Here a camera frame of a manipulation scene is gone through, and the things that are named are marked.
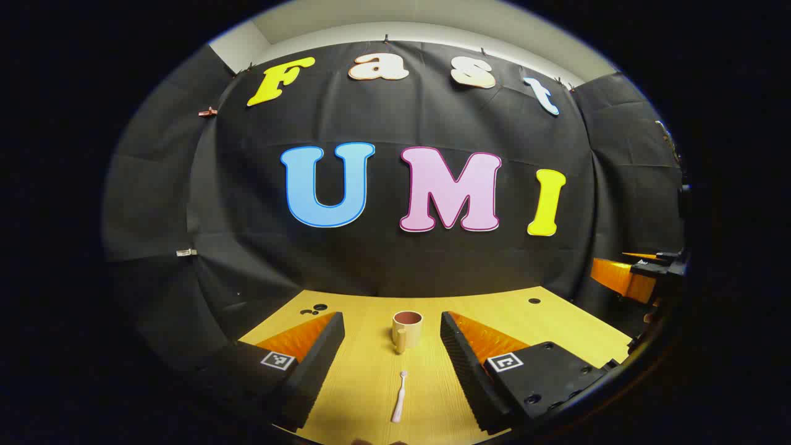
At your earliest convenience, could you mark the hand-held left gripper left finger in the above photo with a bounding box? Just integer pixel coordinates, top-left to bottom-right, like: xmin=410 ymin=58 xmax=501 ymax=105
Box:
xmin=201 ymin=311 xmax=345 ymax=433

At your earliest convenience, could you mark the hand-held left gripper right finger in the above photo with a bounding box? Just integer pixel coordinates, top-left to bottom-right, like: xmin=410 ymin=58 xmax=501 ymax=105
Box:
xmin=440 ymin=311 xmax=612 ymax=435

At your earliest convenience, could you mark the beige cup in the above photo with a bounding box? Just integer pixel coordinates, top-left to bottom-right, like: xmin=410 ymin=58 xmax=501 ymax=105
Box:
xmin=392 ymin=311 xmax=424 ymax=354

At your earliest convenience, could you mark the white toothbrush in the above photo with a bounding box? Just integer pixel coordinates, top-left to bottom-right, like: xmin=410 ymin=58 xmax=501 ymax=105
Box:
xmin=391 ymin=370 xmax=408 ymax=423

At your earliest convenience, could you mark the wooden desktop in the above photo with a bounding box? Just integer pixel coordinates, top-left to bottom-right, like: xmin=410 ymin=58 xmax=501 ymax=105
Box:
xmin=238 ymin=286 xmax=632 ymax=445

